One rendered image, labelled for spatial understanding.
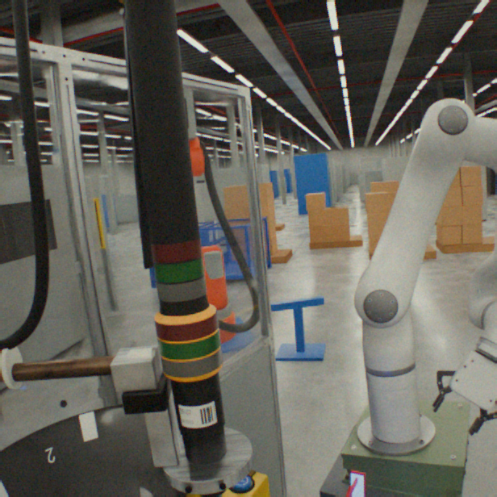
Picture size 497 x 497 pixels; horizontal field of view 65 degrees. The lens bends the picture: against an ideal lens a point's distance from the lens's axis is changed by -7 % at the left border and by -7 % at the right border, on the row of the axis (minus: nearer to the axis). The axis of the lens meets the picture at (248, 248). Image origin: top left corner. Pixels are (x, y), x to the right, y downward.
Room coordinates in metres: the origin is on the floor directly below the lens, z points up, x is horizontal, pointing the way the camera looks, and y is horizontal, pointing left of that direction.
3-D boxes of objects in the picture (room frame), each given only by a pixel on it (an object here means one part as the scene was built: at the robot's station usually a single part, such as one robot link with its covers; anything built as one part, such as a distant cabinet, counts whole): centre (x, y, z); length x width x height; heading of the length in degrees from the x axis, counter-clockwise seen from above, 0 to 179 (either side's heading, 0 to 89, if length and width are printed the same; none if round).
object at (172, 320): (0.28, 0.05, 1.57); 0.04 x 0.04 x 0.05
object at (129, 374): (0.28, 0.06, 1.51); 0.09 x 0.07 x 0.10; 92
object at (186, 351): (0.28, 0.05, 1.57); 0.04 x 0.04 x 0.01
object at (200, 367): (0.28, 0.05, 1.55); 0.04 x 0.04 x 0.01
